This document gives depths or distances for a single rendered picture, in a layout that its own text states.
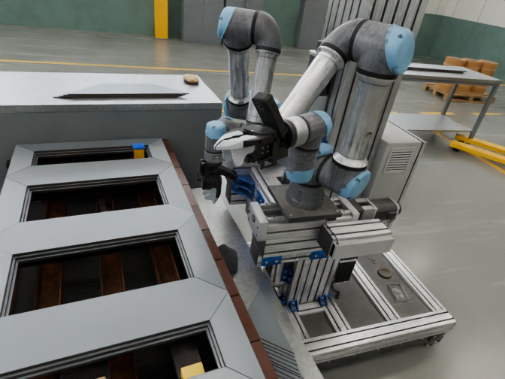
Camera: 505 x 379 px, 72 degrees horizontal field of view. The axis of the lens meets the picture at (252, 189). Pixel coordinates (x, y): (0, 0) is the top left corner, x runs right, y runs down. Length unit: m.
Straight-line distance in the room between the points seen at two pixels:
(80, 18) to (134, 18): 1.28
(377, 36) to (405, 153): 0.70
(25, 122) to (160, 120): 0.68
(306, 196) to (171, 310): 0.60
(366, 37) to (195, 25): 8.85
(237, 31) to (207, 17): 8.44
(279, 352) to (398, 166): 0.92
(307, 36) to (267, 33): 9.76
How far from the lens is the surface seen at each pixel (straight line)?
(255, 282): 1.49
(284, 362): 1.27
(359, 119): 1.11
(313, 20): 11.13
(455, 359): 2.55
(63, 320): 1.20
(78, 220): 1.53
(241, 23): 1.40
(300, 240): 1.41
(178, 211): 1.53
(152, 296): 1.20
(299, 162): 0.93
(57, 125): 2.16
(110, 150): 2.08
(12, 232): 1.55
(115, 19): 10.30
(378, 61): 1.05
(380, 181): 1.65
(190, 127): 2.23
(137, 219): 1.50
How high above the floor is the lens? 1.76
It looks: 32 degrees down
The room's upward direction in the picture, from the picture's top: 8 degrees clockwise
